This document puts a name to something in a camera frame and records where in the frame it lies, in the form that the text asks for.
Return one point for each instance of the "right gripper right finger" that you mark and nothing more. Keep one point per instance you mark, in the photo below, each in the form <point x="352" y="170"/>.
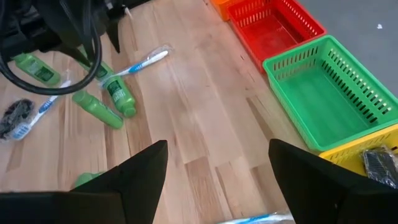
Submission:
<point x="326" y="199"/>

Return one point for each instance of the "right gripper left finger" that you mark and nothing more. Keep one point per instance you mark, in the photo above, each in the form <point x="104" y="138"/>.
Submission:
<point x="118" y="199"/>

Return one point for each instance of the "black comb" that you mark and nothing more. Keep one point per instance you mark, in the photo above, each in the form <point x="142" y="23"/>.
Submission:
<point x="382" y="168"/>

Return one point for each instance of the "green plastic basket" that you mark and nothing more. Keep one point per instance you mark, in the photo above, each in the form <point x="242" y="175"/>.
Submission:
<point x="320" y="102"/>

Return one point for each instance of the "orange plastic basket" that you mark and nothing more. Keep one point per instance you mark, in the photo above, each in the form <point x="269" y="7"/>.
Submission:
<point x="222" y="7"/>

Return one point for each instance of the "yellow plastic basket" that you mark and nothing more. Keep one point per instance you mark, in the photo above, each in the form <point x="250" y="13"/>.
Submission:
<point x="345" y="155"/>

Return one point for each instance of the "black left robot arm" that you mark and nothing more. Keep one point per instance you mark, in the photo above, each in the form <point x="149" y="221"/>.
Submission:
<point x="15" y="28"/>

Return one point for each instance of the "green travel shampoo bottle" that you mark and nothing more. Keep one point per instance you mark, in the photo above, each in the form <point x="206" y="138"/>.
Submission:
<point x="121" y="96"/>
<point x="96" y="109"/>
<point x="105" y="72"/>
<point x="37" y="70"/>
<point x="87" y="179"/>

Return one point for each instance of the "red plastic basket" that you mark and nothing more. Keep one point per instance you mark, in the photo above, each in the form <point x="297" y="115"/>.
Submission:
<point x="270" y="37"/>

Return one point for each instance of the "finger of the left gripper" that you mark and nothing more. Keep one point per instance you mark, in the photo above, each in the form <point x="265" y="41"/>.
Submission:
<point x="114" y="31"/>

